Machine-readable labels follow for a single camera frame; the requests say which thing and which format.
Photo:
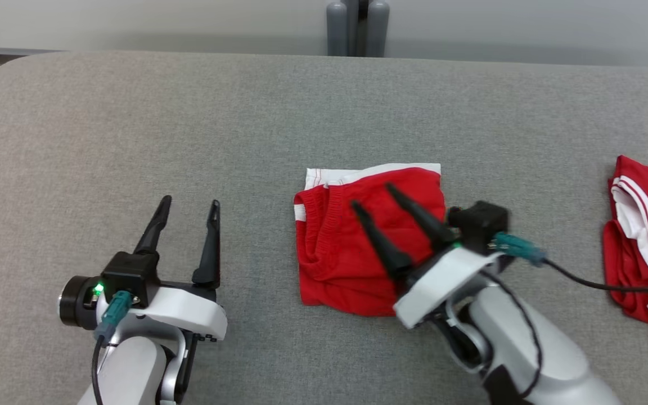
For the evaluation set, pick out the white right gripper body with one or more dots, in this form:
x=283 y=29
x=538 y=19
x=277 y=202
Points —
x=442 y=281

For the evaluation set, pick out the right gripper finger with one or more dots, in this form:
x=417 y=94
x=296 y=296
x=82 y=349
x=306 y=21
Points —
x=383 y=239
x=422 y=219

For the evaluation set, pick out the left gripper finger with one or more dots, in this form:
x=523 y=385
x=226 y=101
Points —
x=152 y=230
x=210 y=253

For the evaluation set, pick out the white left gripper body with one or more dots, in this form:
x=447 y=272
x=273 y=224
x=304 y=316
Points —
x=189 y=312

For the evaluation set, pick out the red shorts with white stripes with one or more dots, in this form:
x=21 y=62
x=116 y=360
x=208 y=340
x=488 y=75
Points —
x=335 y=270

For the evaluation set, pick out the red basketball jersey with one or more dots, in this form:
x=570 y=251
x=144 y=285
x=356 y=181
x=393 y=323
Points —
x=616 y=264

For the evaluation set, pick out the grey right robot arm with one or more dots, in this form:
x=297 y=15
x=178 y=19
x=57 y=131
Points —
x=504 y=332

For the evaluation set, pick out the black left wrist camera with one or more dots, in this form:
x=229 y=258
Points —
x=130 y=275

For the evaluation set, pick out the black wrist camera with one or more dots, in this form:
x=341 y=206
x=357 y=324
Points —
x=478 y=225
x=130 y=275

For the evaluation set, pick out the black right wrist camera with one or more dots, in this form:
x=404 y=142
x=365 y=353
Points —
x=478 y=225

